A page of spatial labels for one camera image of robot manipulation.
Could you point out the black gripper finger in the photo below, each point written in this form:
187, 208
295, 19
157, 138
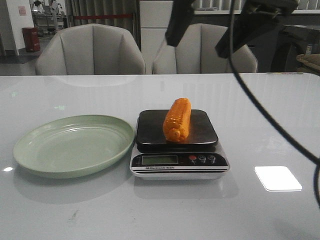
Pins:
181, 16
257, 18

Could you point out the orange corn cob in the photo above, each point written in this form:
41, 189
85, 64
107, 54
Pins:
176, 124

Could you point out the white drawer cabinet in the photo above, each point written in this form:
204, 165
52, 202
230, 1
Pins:
154, 19

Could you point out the dark grey counter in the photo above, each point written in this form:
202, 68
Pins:
263, 46

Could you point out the right grey upholstered chair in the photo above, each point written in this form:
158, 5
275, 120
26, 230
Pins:
195, 53

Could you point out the grey upholstered chair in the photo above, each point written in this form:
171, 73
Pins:
91, 49
195, 53

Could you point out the black appliance at right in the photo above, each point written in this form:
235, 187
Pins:
294, 40

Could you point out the tan folded cushion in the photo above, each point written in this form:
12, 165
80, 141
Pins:
309, 63

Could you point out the red barrier belt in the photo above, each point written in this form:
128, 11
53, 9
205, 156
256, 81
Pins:
103, 17

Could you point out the left grey upholstered chair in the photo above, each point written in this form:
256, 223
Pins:
91, 49

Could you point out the black electronic kitchen scale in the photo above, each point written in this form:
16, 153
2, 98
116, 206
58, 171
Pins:
200, 157

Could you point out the red bin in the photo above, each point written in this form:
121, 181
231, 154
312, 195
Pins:
31, 40

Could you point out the pale green plate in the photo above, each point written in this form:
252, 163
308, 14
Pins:
74, 146

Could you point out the pink wall notice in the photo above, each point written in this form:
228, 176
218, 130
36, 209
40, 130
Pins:
22, 10

